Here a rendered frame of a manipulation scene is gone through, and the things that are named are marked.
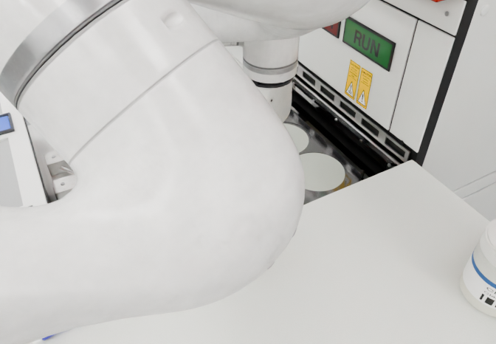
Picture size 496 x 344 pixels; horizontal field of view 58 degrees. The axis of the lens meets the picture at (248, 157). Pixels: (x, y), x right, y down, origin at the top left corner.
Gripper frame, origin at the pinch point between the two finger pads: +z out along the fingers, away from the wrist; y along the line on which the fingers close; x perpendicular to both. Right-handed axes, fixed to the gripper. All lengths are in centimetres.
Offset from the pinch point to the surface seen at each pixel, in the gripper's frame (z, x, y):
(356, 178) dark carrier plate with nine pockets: 2.0, 15.9, -2.8
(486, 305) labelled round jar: -6.2, 37.4, 18.6
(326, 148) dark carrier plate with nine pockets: 2.0, 8.4, -7.8
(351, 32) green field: -18.1, 7.8, -14.3
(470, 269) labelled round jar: -8.5, 34.7, 16.6
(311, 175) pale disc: 2.1, 8.9, 0.3
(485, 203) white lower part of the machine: 20, 39, -29
